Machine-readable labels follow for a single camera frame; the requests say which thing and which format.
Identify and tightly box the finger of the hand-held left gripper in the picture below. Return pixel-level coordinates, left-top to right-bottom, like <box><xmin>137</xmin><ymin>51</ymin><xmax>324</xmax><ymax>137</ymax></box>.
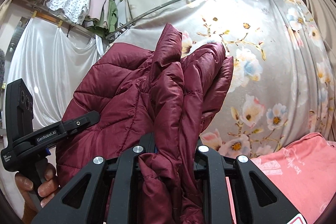
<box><xmin>58</xmin><ymin>111</ymin><xmax>101</xmax><ymax>135</ymax></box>

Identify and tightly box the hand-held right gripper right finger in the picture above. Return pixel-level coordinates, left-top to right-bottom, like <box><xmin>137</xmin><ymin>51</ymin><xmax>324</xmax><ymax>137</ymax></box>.
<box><xmin>193</xmin><ymin>136</ymin><xmax>302</xmax><ymax>224</ymax></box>

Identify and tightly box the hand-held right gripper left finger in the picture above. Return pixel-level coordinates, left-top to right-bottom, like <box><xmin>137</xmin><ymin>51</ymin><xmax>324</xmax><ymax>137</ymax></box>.
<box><xmin>31</xmin><ymin>132</ymin><xmax>158</xmax><ymax>224</ymax></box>

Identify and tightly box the maroon quilted jacket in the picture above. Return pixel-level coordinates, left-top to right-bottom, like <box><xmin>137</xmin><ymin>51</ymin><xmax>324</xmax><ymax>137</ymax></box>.
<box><xmin>55</xmin><ymin>22</ymin><xmax>234</xmax><ymax>224</ymax></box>

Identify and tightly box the person's left hand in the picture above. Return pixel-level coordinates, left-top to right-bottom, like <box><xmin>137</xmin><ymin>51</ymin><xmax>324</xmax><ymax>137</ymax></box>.
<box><xmin>14</xmin><ymin>162</ymin><xmax>61</xmax><ymax>207</ymax></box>

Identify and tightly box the white satin curtain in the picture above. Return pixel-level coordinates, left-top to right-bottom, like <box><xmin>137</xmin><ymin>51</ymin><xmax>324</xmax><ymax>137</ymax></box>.
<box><xmin>5</xmin><ymin>17</ymin><xmax>105</xmax><ymax>127</ymax></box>

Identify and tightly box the pink blanket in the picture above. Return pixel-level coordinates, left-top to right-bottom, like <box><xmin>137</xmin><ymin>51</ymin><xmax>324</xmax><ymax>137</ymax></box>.
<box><xmin>226</xmin><ymin>132</ymin><xmax>336</xmax><ymax>224</ymax></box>

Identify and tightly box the green hanging garment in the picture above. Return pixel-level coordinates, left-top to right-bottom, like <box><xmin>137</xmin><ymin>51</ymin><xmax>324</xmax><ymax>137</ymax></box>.
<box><xmin>94</xmin><ymin>0</ymin><xmax>118</xmax><ymax>37</ymax></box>

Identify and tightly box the pink hanging garment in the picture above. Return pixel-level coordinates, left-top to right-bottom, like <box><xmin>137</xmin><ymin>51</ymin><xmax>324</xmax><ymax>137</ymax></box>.
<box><xmin>84</xmin><ymin>0</ymin><xmax>111</xmax><ymax>22</ymax></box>

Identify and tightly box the grey floral curtain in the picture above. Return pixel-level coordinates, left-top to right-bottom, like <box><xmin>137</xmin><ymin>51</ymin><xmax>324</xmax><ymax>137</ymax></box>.
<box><xmin>110</xmin><ymin>0</ymin><xmax>336</xmax><ymax>159</ymax></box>

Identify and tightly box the plain beige curtain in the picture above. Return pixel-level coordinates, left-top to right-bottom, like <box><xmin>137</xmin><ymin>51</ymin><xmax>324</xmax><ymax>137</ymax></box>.
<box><xmin>297</xmin><ymin>0</ymin><xmax>336</xmax><ymax>48</ymax></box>

